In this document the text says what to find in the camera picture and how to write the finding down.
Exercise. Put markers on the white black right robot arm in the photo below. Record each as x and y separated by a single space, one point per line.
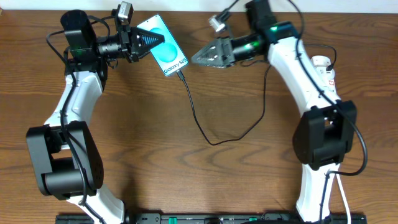
324 133

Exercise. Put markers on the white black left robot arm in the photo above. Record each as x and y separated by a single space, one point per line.
67 164

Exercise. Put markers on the white USB charger adapter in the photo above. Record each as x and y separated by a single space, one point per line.
326 75

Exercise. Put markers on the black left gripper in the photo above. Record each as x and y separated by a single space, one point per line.
130 45

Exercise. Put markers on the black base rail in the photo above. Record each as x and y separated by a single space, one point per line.
155 218

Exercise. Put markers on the blue Galaxy smartphone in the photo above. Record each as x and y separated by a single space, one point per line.
168 54

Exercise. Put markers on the white power strip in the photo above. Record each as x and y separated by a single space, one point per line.
328 88

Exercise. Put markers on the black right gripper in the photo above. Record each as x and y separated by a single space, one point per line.
222 56

